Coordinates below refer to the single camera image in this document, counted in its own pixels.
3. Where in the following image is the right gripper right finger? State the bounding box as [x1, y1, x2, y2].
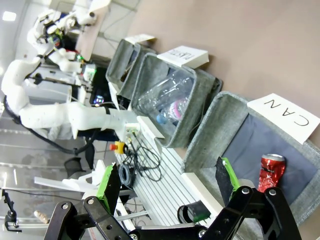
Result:
[207, 156, 302, 240]

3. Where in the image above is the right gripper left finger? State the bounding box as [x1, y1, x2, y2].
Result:
[43, 163, 131, 240]

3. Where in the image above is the crushed red drink can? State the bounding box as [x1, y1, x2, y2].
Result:
[257, 153, 287, 194]

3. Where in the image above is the plastic bottle with pink label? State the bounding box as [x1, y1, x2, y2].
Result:
[155, 98, 191, 126]

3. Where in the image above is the clear plastic bottle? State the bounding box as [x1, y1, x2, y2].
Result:
[137, 70, 195, 121]

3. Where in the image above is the brown glass bottle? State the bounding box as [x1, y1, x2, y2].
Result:
[120, 63, 134, 83]

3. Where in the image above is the grey fabric can basket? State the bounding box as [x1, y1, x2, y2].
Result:
[183, 90, 320, 240]

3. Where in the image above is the folded white CAN tent card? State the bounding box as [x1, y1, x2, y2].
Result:
[247, 92, 317, 146]

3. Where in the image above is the grey fabric plastic basket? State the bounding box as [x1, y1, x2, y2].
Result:
[130, 52, 224, 149]

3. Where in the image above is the grey fabric bottle basket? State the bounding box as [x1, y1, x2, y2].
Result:
[105, 38, 157, 101]

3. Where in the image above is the yellow emergency stop button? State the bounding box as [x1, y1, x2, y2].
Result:
[109, 140, 129, 155]

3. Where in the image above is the black clamp stand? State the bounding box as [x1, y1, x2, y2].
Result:
[0, 188, 24, 231]

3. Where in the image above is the black computer with coloured lights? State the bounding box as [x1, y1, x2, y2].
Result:
[89, 66, 119, 109]

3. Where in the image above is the folded white PLASTIC tent card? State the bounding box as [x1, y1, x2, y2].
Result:
[157, 45, 210, 70]

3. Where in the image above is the folded white BOTTLE tent card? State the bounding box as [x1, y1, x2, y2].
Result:
[124, 33, 157, 46]

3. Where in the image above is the coiled black cable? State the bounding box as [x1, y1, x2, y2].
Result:
[118, 163, 137, 186]

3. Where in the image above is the black velcro strap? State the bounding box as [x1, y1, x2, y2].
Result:
[177, 200, 211, 224]

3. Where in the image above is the loose black cable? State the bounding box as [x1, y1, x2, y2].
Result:
[124, 134, 163, 183]

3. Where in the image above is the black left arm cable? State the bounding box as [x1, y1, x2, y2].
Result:
[3, 94, 96, 156]

